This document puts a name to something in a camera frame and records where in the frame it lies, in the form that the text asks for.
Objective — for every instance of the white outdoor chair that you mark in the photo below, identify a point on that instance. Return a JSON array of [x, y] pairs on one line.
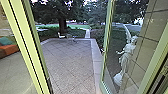
[[61, 36]]

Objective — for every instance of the grey metal outdoor chair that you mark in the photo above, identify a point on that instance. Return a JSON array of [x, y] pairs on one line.
[[72, 38]]

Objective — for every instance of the large dark tree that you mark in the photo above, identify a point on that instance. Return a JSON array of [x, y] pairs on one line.
[[62, 20]]

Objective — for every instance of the green framed glass door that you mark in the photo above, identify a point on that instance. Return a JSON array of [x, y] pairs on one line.
[[107, 43], [26, 43]]

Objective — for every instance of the orange outdoor bench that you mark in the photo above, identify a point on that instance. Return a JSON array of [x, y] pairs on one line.
[[8, 50]]

